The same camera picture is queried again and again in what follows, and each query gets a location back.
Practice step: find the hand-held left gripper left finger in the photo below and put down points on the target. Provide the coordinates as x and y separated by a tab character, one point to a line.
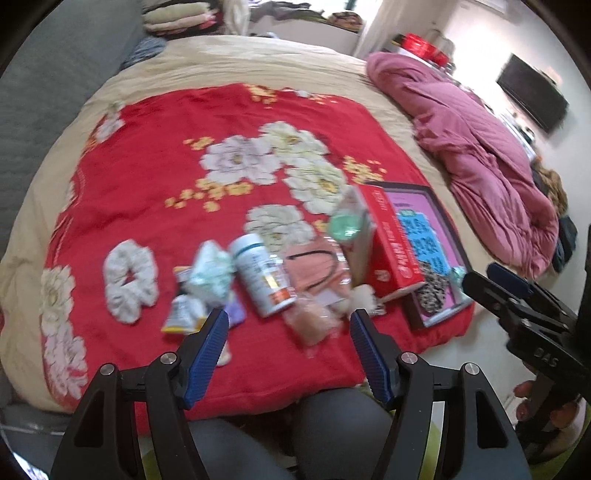
207	357

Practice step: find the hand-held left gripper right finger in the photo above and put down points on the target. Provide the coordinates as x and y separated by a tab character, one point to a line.
369	360

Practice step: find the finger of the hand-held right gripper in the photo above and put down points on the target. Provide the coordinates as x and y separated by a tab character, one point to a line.
508	279
485	290

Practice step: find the orange sponge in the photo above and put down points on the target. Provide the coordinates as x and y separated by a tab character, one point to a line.
309	323

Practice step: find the white green tissue packet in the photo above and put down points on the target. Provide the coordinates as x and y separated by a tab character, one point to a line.
210	272

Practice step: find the white fabric scrunchie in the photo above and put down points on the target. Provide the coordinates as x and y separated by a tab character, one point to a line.
115	295

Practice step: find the dark tray with pink print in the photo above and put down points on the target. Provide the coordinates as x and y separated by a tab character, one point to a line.
415	203

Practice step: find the green sponge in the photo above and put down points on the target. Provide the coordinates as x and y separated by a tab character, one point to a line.
346	226

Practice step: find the person's right hand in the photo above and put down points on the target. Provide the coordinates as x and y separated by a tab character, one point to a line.
570	415

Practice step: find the teal tissue packet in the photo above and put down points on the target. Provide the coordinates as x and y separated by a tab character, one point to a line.
456	275

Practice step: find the small yellow packet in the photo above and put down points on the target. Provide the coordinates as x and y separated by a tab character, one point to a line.
182	316

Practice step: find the small purple packet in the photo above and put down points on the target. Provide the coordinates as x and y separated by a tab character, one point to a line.
236	314

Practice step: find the leopard print scrunchie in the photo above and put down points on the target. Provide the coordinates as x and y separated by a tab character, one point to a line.
431	286

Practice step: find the white fluffy pom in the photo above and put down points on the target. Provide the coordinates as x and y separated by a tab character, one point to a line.
364	295

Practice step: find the dark clothes pile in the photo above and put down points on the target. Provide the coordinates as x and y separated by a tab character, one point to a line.
565	240

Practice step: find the person's right leg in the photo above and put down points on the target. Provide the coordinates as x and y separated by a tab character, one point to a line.
337	429

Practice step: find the person's leg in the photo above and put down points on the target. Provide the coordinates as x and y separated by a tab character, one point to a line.
337	429
240	452

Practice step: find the small printed sachet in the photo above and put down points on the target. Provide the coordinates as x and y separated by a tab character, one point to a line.
183	279

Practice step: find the white pill bottle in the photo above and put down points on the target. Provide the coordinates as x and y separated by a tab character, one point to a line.
258	277

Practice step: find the pink face mask packet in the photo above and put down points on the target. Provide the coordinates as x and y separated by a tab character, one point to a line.
314	277

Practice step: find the person's left leg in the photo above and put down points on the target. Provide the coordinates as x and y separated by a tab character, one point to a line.
240	452

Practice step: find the brown teddy bear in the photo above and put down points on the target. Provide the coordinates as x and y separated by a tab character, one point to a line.
551	189

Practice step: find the red cardboard box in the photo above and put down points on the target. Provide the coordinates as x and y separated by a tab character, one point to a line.
392	249

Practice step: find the white cabinet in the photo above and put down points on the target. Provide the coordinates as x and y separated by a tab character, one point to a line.
519	131

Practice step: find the pink quilt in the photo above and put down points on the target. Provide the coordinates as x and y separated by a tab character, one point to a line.
461	138

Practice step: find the red floral blanket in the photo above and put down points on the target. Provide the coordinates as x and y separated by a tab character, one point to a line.
152	184

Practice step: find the red basin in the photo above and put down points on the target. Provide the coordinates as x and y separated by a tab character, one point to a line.
413	42

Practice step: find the white curtain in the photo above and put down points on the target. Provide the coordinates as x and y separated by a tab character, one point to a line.
378	27
238	16

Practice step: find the beige bed sheet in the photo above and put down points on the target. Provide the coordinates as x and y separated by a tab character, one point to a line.
231	60

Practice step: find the patterned brown cushion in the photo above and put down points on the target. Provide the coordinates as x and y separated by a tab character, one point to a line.
344	19

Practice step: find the blue patterned pillow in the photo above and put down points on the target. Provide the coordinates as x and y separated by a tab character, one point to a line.
143	50

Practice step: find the folded clothes pile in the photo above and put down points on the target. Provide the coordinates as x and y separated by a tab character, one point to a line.
180	16

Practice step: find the grey clothes heap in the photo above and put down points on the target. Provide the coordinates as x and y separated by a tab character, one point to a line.
286	5

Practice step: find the black wall television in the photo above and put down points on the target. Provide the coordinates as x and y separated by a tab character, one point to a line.
531	92

